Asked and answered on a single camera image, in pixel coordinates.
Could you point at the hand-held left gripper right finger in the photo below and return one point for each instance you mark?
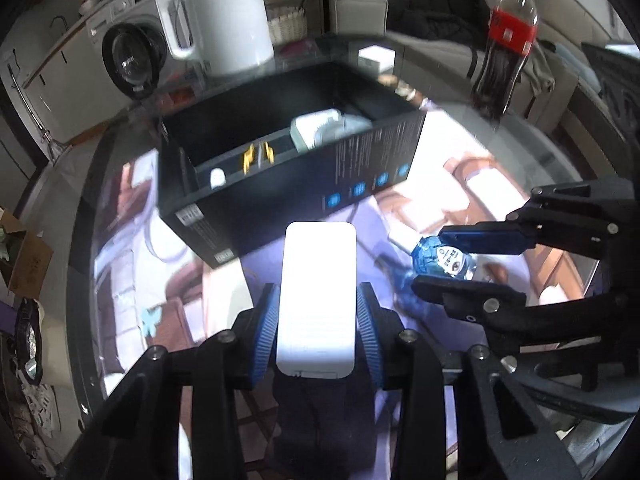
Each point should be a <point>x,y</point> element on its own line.
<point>371,340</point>

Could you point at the grey sofa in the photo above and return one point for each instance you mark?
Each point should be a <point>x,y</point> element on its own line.
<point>357,10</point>

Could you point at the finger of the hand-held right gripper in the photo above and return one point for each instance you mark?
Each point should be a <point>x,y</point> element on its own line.
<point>465,297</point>
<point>490,237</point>

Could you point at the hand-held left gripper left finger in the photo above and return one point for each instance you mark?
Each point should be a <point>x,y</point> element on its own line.
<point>265,340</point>

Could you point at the black cardboard box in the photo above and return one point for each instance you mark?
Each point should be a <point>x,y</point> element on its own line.
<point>300,185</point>

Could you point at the cola bottle red label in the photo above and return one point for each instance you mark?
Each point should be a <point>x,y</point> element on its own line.
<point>505,35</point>

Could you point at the open cardboard box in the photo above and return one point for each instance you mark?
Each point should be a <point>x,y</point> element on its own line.
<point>27,260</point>

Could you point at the wicker basket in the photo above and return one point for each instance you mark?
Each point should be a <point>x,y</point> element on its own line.
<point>287,25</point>

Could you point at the blue glass bottle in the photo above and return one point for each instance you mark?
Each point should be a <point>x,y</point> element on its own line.
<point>218,178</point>
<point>440,260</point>

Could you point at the chrome pole stand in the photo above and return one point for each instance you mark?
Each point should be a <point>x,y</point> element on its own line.
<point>45,130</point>

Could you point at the white and green case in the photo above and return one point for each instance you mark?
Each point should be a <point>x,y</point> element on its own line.
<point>320,127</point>

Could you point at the white power bank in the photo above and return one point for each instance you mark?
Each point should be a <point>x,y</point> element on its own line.
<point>317,300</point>

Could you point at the white washing machine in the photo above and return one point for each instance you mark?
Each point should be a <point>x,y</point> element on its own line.
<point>130,25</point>

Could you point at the black jacket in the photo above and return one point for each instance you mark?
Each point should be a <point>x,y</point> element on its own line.
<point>415,5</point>

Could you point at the beige trash bin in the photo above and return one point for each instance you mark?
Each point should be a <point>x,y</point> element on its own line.
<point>47,340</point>

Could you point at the small white box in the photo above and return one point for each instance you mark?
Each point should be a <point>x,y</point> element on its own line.
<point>377,57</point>

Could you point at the white electric kettle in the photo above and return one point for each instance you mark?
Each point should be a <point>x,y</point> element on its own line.
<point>230,15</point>

